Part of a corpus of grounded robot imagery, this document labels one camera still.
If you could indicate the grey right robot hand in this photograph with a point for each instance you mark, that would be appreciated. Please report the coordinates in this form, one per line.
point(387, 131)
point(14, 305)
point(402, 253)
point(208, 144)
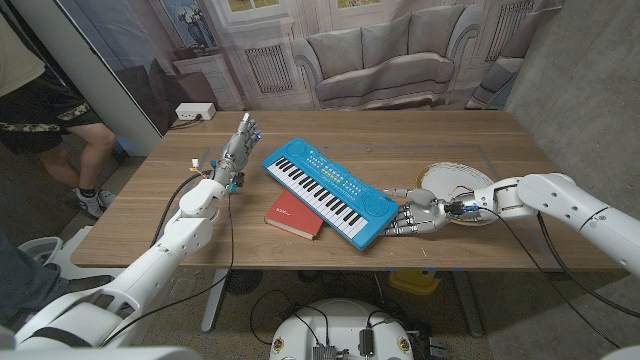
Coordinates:
point(430, 212)

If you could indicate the person in blue jeans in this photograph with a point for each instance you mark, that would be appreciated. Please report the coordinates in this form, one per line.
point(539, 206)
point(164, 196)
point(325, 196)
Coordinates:
point(25, 280)

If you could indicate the red notebook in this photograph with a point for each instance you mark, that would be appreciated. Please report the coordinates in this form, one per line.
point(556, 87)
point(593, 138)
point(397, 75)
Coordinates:
point(292, 215)

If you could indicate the black round floor fan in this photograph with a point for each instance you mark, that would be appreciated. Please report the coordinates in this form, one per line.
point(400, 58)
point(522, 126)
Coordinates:
point(242, 281)

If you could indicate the printed living room backdrop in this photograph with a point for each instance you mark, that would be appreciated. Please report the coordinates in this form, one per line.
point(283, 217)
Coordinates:
point(380, 50)

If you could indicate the white table leg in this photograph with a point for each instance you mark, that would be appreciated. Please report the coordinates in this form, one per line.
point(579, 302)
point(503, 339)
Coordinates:
point(214, 305)
point(469, 305)

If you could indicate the person in black shorts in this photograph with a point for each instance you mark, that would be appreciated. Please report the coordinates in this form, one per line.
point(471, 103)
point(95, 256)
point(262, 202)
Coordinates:
point(35, 115)

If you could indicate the white power strip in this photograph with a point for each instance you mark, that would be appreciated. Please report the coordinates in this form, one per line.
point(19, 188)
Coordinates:
point(195, 110)

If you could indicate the yellow object under table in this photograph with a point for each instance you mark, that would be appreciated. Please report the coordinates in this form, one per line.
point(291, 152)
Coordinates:
point(415, 282)

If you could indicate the blue toy piano keyboard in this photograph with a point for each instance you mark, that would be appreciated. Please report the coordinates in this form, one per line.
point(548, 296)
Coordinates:
point(370, 200)

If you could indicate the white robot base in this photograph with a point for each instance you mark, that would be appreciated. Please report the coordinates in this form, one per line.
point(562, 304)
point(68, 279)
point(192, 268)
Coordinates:
point(340, 320)

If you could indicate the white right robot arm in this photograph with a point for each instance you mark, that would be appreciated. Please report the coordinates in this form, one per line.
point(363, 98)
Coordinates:
point(575, 210)

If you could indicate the white gold-rimmed paper plate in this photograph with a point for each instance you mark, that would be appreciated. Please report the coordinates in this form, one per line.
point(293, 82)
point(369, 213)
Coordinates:
point(445, 177)

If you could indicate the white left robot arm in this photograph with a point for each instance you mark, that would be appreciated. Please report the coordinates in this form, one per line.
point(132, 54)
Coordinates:
point(150, 270)

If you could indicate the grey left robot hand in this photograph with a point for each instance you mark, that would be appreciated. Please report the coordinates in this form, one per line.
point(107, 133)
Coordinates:
point(237, 152)

